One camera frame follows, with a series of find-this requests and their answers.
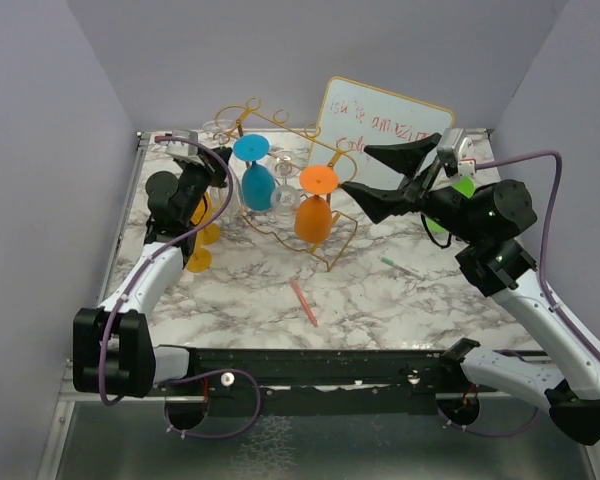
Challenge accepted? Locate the white green marker pen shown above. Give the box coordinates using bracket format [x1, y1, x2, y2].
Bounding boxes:
[380, 257, 425, 281]

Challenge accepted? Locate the yellow framed whiteboard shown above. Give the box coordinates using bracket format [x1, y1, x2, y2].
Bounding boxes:
[309, 77, 455, 190]

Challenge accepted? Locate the gold wire wine glass rack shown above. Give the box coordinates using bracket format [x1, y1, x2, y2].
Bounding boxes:
[213, 97, 359, 270]

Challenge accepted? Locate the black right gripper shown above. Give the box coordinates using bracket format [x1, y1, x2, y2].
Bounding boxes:
[341, 132, 483, 244]

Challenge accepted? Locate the black metal base frame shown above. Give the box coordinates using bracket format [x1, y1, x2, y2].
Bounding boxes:
[144, 344, 546, 417]

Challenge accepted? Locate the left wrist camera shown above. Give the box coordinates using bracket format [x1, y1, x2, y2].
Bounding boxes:
[154, 129, 201, 163]

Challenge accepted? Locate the orange plastic wine glass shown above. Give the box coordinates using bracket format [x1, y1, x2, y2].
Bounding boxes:
[294, 165, 339, 244]

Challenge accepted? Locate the clear tall wine glass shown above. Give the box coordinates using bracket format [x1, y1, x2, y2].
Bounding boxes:
[199, 118, 244, 211]

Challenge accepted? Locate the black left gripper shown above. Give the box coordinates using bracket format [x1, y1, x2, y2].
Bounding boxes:
[178, 145, 230, 223]

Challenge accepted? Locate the green plastic wine glass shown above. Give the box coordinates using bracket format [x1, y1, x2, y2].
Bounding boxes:
[424, 177, 476, 233]

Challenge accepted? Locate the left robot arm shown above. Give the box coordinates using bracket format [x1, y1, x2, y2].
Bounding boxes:
[73, 145, 235, 406]

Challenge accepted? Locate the red marker pen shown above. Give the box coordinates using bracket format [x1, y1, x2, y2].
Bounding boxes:
[290, 279, 318, 327]

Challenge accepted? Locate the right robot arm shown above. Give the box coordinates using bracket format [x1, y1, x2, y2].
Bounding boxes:
[343, 128, 600, 446]

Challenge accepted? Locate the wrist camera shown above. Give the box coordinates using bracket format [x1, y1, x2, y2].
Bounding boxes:
[436, 128, 476, 178]
[154, 129, 201, 163]

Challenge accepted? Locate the blue plastic wine glass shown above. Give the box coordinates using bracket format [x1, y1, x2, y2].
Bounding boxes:
[233, 134, 276, 211]

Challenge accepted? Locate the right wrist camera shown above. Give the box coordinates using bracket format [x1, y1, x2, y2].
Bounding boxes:
[436, 128, 476, 178]

